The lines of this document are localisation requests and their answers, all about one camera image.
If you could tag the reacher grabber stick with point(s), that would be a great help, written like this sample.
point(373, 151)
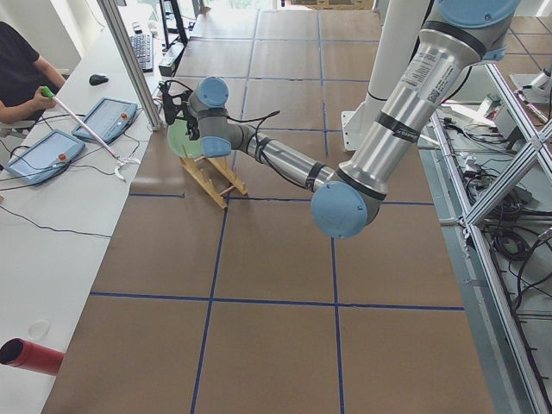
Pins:
point(120, 161)

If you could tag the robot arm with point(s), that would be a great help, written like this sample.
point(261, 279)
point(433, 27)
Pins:
point(424, 46)

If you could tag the wooden dish rack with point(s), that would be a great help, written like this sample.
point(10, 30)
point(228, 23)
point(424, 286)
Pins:
point(214, 176)

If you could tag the aluminium frame rail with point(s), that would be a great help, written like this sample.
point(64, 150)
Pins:
point(488, 160)

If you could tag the aluminium frame post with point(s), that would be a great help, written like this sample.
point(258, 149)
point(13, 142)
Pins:
point(120, 35)

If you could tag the red cylinder bottle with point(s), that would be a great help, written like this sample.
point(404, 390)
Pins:
point(31, 356)

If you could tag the blue teach pendant near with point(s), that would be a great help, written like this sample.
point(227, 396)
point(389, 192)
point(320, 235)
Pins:
point(48, 157)

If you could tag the black computer mouse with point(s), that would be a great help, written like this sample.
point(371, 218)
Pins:
point(98, 79)

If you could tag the light green plate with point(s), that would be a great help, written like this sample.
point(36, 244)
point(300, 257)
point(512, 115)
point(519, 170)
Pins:
point(180, 142)

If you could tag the black keyboard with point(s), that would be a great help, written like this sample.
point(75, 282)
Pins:
point(142, 45)

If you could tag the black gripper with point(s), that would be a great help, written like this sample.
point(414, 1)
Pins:
point(191, 120)

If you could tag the blue teach pendant far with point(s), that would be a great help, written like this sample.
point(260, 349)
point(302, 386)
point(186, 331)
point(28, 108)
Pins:
point(110, 117)

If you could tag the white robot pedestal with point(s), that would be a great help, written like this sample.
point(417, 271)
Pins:
point(397, 44)

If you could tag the blue teach pendant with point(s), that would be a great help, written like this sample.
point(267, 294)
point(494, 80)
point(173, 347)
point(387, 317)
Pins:
point(110, 117)
point(48, 157)

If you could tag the person in black shirt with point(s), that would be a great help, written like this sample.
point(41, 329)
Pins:
point(24, 73)

